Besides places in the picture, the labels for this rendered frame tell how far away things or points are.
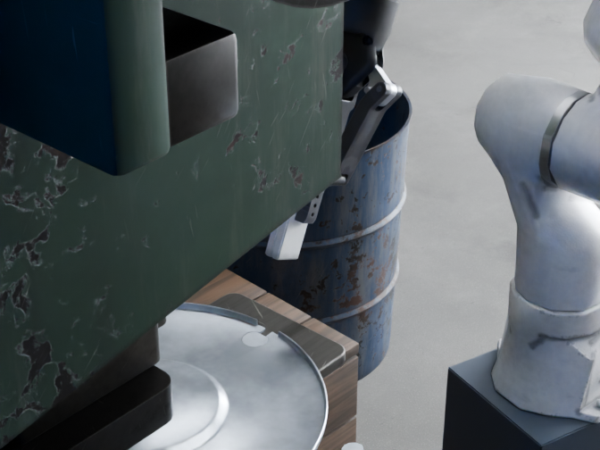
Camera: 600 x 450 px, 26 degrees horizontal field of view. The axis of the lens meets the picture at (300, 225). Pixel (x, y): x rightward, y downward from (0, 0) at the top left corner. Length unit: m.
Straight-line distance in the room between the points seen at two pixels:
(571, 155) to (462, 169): 1.67
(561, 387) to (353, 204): 0.67
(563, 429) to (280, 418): 0.61
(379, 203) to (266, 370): 1.12
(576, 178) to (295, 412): 0.51
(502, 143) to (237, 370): 0.51
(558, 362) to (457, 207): 1.39
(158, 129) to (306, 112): 0.25
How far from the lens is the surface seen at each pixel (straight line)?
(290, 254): 1.11
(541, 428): 1.58
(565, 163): 1.43
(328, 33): 0.74
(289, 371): 1.09
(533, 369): 1.58
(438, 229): 2.83
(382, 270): 2.27
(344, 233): 2.15
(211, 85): 0.52
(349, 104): 1.09
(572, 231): 1.50
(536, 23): 3.95
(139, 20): 0.48
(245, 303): 1.17
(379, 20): 1.06
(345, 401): 1.90
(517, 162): 1.47
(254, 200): 0.73
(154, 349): 0.91
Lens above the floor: 1.43
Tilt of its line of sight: 30 degrees down
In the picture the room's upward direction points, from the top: straight up
